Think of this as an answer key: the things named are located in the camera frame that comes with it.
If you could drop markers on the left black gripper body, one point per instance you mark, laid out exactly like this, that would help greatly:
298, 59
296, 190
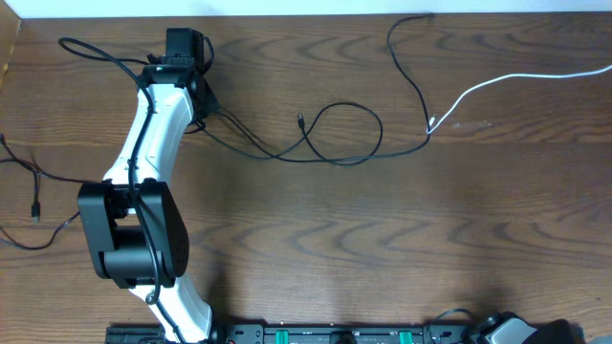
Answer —
206, 102

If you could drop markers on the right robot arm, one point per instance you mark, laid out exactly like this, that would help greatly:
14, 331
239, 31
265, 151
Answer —
509, 328

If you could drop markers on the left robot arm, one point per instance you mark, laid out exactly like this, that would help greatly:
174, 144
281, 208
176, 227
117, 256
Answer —
134, 230

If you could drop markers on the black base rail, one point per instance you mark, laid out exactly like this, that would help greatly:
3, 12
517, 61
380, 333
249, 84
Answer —
259, 333

